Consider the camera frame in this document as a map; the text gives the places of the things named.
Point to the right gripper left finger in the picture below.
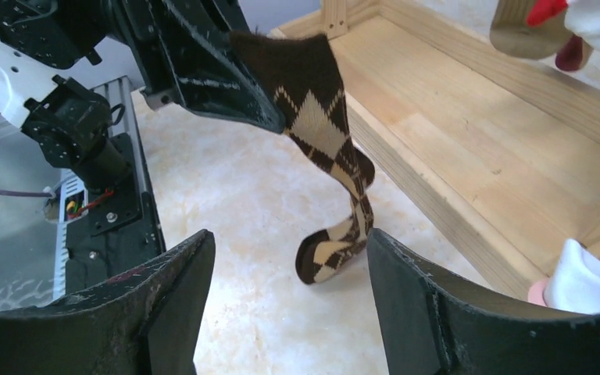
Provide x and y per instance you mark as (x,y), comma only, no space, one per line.
(143,321)

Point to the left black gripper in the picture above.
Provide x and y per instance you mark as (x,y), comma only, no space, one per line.
(184,46)

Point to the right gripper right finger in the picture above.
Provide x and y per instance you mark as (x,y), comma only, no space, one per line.
(433,321)

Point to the brown argyle sock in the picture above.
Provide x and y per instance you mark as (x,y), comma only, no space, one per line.
(304,81)

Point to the red white striped sock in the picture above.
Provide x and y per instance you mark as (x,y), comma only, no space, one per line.
(581,19)

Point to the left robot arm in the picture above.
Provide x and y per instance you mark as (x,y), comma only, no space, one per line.
(68,121)

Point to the pink laundry basket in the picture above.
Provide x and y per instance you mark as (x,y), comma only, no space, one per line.
(574,289)

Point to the tan hanging sock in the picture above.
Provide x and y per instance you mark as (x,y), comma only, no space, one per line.
(509,33)

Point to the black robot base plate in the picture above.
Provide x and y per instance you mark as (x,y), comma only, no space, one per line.
(101,236)

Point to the wooden drying rack frame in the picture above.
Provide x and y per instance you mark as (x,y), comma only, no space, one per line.
(502,156)

